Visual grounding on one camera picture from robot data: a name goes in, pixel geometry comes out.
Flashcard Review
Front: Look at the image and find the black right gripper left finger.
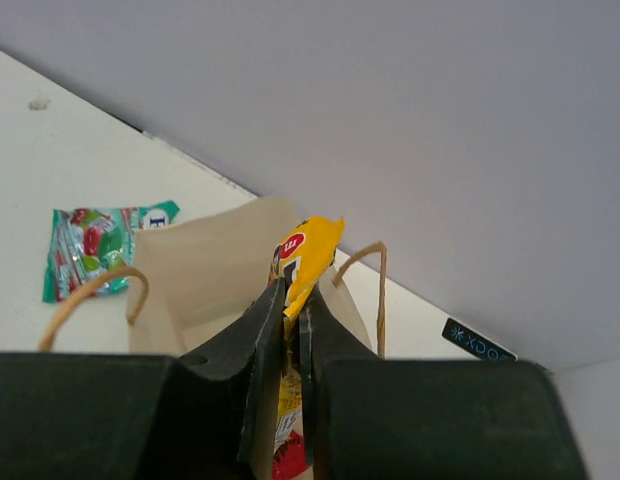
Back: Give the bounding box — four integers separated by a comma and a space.
134, 280, 286, 479

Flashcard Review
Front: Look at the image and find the beige paper bag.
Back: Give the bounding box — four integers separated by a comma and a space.
38, 197, 386, 354

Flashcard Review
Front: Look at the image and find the blue label sticker right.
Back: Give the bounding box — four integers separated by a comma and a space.
442, 318, 517, 361

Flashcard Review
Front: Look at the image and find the yellow M&M's candy packet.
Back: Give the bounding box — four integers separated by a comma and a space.
268, 216, 345, 479

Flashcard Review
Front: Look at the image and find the teal Fox's candy bag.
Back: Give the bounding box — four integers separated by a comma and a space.
42, 200, 180, 304

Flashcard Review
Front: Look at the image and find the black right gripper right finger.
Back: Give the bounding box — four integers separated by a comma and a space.
299, 290, 588, 479

